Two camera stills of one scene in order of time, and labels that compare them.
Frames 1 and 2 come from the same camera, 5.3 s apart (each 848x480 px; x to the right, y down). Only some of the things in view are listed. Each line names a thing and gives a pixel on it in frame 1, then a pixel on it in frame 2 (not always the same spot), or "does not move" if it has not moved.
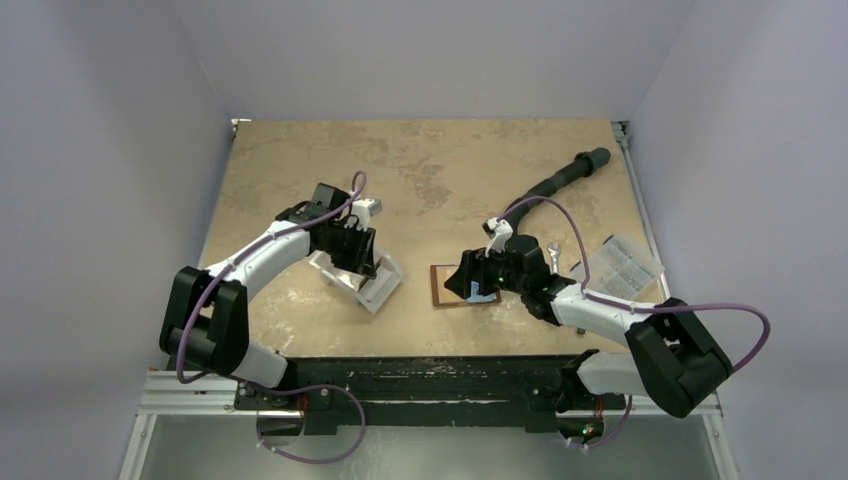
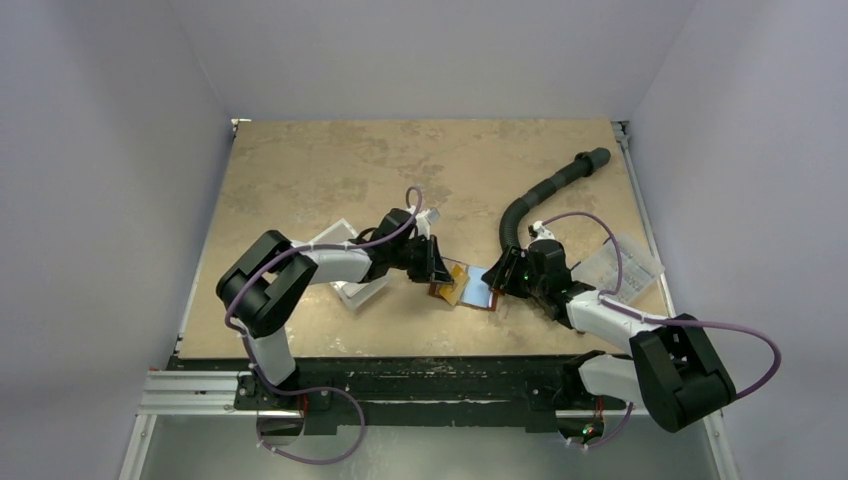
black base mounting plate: [427, 390] does not move
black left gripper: [361, 261] → [431, 269]
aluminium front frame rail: [211, 394] does not move
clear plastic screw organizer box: [621, 268] does not move
